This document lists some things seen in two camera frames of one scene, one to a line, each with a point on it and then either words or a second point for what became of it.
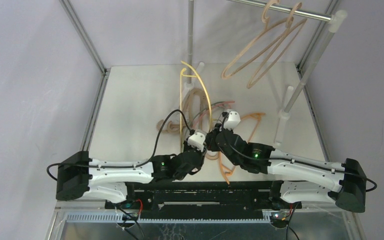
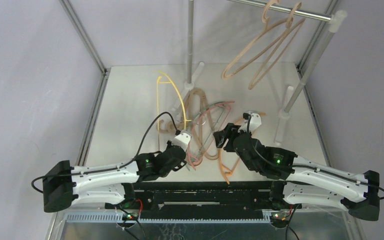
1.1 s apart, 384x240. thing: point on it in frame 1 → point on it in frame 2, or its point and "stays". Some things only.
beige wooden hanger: [290, 20] stays
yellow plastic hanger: [181, 76] → [171, 82]
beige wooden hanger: [296, 26] stays
